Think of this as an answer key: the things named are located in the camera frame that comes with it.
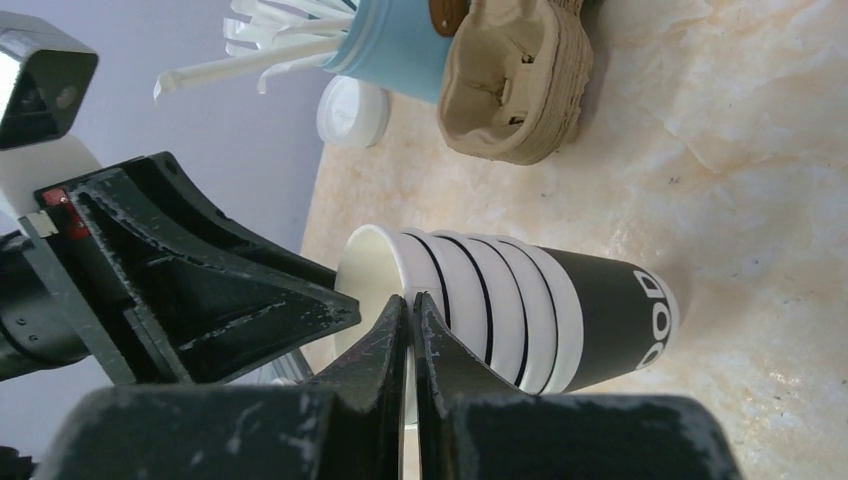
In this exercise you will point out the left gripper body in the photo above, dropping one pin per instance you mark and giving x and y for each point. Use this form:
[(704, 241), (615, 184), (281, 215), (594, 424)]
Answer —
[(61, 301)]

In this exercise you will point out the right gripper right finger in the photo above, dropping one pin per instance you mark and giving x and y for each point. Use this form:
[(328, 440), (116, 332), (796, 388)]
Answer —
[(474, 425)]

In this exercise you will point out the brown cardboard cup carrier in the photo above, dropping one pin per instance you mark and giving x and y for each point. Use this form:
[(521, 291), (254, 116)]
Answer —
[(514, 78)]

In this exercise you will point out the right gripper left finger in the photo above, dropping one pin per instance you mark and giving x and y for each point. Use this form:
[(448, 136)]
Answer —
[(345, 423)]

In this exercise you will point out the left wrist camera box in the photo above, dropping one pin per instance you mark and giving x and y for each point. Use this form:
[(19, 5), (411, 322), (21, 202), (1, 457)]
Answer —
[(45, 74)]

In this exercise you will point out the blue straw holder cup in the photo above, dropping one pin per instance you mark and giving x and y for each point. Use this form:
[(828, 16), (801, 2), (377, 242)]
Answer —
[(393, 44)]

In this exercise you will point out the stack of white lids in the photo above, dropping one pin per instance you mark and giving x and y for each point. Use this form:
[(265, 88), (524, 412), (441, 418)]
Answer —
[(352, 113)]

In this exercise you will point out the white wrapped straws bundle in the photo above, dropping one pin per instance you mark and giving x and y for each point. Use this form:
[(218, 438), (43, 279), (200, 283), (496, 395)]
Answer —
[(269, 38)]

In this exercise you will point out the stack of paper cups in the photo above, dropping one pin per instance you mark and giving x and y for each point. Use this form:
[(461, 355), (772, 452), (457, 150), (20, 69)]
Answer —
[(544, 320)]

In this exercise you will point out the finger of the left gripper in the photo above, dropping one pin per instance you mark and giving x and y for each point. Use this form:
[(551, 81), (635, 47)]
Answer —
[(184, 293)]

